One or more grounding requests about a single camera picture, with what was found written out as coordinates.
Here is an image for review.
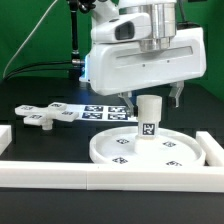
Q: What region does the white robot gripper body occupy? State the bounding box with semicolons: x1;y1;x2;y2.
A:
89;27;204;96

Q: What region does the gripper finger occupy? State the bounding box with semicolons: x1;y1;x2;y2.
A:
169;81;184;108
118;92;138;117

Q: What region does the white round table top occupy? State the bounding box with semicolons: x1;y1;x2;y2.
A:
89;126;206;167

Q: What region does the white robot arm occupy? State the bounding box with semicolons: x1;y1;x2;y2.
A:
81;0;206;107

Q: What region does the white marker sheet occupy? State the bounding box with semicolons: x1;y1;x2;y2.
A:
68;104;137;122

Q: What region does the white right fence bar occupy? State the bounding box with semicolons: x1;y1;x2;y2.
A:
196;131;224;167

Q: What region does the white fence bar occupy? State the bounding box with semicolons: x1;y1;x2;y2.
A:
196;131;224;167
0;161;224;193
0;125;12;155

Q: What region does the white cross table base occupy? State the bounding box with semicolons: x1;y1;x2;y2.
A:
15;102;79;131

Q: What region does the white left fence bar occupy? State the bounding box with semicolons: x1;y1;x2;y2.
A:
0;125;12;155

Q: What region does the white front fence bar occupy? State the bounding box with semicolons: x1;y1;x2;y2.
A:
0;161;224;193

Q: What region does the black camera stand pole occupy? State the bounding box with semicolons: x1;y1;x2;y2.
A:
66;0;83;81

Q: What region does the black cable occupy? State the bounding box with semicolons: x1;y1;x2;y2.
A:
3;60;83;80

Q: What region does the grey cable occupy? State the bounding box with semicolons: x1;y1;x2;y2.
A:
2;0;59;79

